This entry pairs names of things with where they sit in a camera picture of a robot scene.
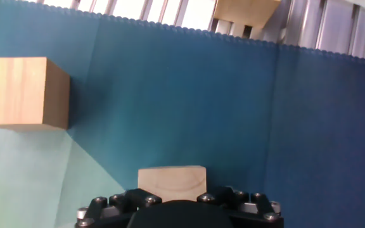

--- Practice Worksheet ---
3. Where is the wooden cube block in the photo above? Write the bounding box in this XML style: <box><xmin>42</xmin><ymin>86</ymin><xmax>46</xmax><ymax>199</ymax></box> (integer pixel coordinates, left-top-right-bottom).
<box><xmin>137</xmin><ymin>165</ymin><xmax>207</xmax><ymax>203</ymax></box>
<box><xmin>0</xmin><ymin>56</ymin><xmax>72</xmax><ymax>131</ymax></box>
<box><xmin>212</xmin><ymin>0</ymin><xmax>281</xmax><ymax>30</ymax></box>

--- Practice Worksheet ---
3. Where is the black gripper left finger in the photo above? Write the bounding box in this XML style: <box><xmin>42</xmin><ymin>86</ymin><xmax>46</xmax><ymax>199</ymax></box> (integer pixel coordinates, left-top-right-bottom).
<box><xmin>74</xmin><ymin>188</ymin><xmax>163</xmax><ymax>228</ymax></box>

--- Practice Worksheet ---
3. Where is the blue green white cloth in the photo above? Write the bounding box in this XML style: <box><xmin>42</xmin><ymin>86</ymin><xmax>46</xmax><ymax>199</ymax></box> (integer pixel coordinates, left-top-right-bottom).
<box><xmin>0</xmin><ymin>0</ymin><xmax>365</xmax><ymax>228</ymax></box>

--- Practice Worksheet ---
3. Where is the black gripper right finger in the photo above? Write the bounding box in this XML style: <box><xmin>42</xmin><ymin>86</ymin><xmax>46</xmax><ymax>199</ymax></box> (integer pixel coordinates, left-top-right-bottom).
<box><xmin>196</xmin><ymin>186</ymin><xmax>285</xmax><ymax>228</ymax></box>

